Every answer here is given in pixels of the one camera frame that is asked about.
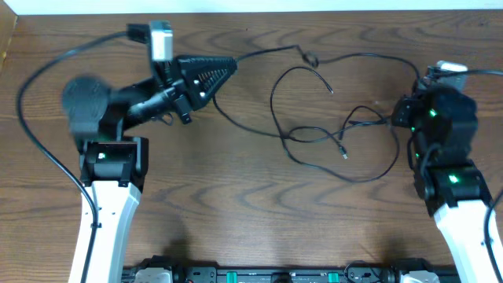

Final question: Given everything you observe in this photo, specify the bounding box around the black USB cable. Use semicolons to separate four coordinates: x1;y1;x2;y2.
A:
211;65;401;184
235;44;421;160

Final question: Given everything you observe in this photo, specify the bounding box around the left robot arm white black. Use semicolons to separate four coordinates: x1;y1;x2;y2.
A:
62;55;238;282

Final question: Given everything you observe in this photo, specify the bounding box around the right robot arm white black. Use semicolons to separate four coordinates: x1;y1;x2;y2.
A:
391;86;502;282

